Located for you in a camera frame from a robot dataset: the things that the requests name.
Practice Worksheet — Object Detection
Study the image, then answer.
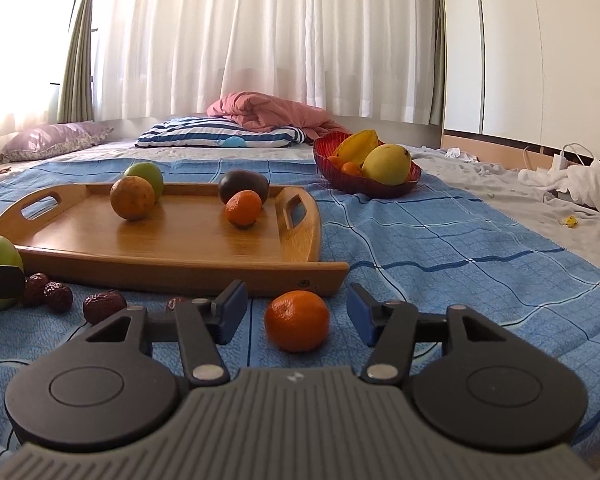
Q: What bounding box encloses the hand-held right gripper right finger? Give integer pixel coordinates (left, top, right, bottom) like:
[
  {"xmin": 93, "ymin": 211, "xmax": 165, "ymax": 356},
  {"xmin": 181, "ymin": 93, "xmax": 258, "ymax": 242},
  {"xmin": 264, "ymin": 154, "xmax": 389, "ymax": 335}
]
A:
[{"xmin": 346, "ymin": 282, "xmax": 523, "ymax": 387}]

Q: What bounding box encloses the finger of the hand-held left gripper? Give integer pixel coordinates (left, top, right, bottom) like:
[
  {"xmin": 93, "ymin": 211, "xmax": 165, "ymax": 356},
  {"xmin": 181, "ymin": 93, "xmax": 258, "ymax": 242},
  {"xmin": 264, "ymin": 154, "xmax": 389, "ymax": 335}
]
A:
[{"xmin": 0, "ymin": 263, "xmax": 25, "ymax": 305}]

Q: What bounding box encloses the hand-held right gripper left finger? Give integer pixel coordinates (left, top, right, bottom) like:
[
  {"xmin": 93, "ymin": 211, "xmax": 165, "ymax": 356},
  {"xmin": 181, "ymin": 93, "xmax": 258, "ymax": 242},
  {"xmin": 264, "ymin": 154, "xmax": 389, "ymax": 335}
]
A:
[{"xmin": 72, "ymin": 280, "xmax": 249, "ymax": 387}]

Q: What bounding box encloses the smooth small mandarin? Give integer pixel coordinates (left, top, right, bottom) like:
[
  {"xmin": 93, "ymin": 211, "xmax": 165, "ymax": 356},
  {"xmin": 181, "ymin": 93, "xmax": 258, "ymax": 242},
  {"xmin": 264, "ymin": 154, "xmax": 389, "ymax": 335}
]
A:
[{"xmin": 264, "ymin": 290, "xmax": 330, "ymax": 353}]

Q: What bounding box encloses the wooden tray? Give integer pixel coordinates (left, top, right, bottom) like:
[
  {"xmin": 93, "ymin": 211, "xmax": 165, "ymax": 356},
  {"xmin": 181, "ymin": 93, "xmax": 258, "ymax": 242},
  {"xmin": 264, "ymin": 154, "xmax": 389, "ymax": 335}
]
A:
[{"xmin": 0, "ymin": 182, "xmax": 350, "ymax": 298}]

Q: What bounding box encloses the wrinkly mandarin orange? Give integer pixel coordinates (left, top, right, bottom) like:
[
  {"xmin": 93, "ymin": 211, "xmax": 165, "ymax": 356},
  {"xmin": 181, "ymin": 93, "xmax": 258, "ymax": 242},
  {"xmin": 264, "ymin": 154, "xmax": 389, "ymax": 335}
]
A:
[{"xmin": 225, "ymin": 190, "xmax": 263, "ymax": 228}]

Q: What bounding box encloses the dark purple plum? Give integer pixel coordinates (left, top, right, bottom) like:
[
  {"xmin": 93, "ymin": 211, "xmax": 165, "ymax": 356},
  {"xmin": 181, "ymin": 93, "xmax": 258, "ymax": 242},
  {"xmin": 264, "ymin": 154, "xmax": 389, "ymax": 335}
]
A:
[{"xmin": 218, "ymin": 170, "xmax": 270, "ymax": 206}]

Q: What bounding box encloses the large orange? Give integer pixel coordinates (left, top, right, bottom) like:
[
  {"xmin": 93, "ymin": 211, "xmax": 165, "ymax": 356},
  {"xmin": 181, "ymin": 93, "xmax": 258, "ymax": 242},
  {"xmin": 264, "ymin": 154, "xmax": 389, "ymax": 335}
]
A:
[{"xmin": 110, "ymin": 175, "xmax": 156, "ymax": 221}]

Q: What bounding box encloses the blue checked blanket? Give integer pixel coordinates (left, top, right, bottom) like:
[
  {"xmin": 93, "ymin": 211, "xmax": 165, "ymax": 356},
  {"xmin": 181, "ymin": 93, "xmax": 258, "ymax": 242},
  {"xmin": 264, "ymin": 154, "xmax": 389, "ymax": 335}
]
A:
[{"xmin": 0, "ymin": 157, "xmax": 600, "ymax": 461}]

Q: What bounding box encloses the red glass bowl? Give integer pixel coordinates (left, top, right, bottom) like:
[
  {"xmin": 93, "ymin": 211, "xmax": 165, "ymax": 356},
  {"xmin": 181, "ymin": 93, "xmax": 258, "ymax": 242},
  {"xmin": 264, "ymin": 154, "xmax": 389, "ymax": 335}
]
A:
[{"xmin": 313, "ymin": 131, "xmax": 422, "ymax": 198}]

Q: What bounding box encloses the purple floral pillow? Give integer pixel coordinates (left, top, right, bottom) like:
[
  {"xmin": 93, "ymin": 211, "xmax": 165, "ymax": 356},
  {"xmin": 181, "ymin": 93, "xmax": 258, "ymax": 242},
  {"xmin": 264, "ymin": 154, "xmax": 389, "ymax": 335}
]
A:
[{"xmin": 0, "ymin": 121, "xmax": 115, "ymax": 163}]

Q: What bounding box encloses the yellow mango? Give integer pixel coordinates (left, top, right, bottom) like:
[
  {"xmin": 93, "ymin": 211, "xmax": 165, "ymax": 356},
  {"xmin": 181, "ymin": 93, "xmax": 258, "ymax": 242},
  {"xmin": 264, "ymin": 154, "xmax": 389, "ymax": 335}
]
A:
[{"xmin": 362, "ymin": 143, "xmax": 412, "ymax": 186}]

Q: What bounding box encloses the yellow starfruit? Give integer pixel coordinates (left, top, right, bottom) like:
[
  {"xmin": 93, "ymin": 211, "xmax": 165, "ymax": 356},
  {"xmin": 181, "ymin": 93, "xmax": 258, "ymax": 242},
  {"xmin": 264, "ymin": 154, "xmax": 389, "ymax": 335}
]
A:
[{"xmin": 332, "ymin": 130, "xmax": 381, "ymax": 168}]

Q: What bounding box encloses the blue white striped pillow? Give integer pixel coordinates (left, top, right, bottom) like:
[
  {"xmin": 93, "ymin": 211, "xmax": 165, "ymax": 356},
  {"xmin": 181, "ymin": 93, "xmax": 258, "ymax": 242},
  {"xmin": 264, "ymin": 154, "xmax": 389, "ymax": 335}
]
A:
[{"xmin": 135, "ymin": 116, "xmax": 306, "ymax": 149}]

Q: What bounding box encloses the small white cloth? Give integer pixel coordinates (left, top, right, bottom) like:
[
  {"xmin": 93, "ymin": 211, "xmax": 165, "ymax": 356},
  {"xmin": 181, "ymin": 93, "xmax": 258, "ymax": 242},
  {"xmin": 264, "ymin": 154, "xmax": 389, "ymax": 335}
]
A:
[{"xmin": 442, "ymin": 147, "xmax": 481, "ymax": 163}]

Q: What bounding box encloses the pink quilt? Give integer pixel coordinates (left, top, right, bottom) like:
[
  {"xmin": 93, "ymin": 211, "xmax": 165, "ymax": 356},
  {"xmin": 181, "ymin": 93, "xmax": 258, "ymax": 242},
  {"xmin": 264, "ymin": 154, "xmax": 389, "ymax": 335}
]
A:
[{"xmin": 206, "ymin": 91, "xmax": 353, "ymax": 142}]

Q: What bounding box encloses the green curtain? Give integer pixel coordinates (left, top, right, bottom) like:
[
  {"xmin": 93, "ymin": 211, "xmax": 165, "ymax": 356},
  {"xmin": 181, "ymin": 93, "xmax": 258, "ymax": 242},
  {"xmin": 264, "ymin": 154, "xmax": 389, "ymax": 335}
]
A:
[
  {"xmin": 427, "ymin": 0, "xmax": 446, "ymax": 126},
  {"xmin": 57, "ymin": 0, "xmax": 113, "ymax": 123}
]

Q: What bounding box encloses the white sheer curtain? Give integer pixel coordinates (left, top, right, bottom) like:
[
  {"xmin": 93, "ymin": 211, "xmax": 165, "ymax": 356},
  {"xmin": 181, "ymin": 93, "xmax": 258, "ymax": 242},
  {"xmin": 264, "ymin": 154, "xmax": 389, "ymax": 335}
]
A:
[
  {"xmin": 92, "ymin": 0, "xmax": 446, "ymax": 126},
  {"xmin": 0, "ymin": 0, "xmax": 88, "ymax": 136}
]

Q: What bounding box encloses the white clothes pile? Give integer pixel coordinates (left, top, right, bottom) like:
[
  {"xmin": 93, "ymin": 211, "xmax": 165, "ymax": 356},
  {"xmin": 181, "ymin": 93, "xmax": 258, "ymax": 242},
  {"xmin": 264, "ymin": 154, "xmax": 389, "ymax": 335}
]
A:
[{"xmin": 517, "ymin": 160, "xmax": 600, "ymax": 221}]

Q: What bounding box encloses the white wardrobe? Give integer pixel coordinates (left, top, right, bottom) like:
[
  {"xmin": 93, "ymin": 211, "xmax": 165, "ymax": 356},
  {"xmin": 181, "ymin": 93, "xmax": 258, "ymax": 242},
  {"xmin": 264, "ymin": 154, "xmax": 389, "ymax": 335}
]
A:
[{"xmin": 440, "ymin": 0, "xmax": 600, "ymax": 176}]

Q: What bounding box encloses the white charger with cable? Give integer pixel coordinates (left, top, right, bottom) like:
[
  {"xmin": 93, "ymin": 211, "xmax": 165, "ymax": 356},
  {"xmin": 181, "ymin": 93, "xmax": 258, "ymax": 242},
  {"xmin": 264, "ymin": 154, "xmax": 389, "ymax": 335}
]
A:
[{"xmin": 552, "ymin": 142, "xmax": 600, "ymax": 171}]

